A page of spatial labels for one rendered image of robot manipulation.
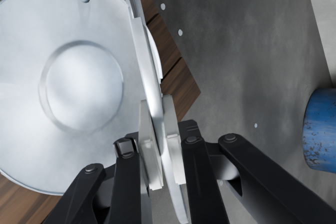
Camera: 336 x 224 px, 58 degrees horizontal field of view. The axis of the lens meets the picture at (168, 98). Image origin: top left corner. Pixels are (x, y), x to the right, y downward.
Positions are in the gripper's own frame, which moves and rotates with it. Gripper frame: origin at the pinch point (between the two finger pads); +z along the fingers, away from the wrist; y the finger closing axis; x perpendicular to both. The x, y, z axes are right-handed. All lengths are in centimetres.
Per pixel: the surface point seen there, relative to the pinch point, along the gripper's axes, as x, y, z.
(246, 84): -39, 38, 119
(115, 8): 7.8, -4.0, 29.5
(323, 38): -43, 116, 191
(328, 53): -56, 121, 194
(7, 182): -8.7, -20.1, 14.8
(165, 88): -7.4, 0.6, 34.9
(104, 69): 0.1, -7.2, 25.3
